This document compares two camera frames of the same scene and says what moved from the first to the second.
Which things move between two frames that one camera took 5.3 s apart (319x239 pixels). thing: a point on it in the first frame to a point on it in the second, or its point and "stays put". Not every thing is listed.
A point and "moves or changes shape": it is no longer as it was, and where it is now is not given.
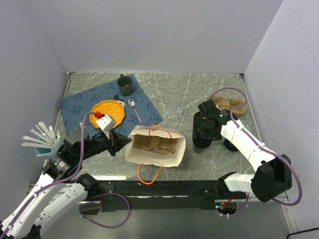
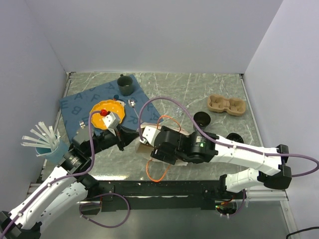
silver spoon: x=131 y=103 stays put
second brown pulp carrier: x=226 y=103 stays put
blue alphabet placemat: x=139 y=110 stays put
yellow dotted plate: x=112 y=107 stays put
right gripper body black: x=205 y=130 to x=164 y=157
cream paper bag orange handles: x=154 y=145 moves or changes shape
